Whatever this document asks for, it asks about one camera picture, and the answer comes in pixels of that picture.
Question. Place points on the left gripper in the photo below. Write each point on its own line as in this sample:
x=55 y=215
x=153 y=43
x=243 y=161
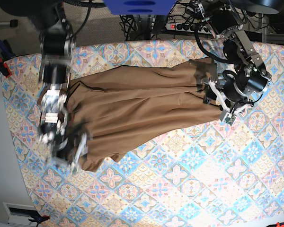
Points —
x=231 y=103

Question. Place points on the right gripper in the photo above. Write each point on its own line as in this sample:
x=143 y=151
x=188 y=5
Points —
x=66 y=151

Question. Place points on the brown t-shirt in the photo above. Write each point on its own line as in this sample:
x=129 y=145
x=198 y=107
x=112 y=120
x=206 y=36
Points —
x=124 y=107

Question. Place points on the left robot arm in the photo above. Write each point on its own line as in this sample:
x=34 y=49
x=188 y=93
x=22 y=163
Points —
x=249 y=75

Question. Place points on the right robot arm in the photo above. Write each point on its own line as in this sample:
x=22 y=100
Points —
x=57 y=44

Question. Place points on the black power strip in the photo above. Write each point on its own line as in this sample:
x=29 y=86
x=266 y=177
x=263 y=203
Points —
x=186 y=27

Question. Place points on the orange black spring clamp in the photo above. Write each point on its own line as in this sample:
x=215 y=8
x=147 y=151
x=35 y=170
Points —
x=38 y=219

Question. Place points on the white floor vent box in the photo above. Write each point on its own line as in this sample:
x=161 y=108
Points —
x=19 y=215

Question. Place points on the patterned tablecloth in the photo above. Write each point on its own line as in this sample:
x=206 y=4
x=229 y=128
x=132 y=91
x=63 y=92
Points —
x=210 y=175

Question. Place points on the red black clamp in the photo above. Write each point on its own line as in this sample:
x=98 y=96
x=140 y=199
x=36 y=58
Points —
x=4 y=69

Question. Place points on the black floor block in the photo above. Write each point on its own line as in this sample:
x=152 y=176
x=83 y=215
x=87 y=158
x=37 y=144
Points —
x=13 y=23

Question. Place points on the red clamp bottom edge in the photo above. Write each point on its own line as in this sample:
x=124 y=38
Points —
x=279 y=224

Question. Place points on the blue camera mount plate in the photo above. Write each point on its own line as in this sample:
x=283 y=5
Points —
x=139 y=7

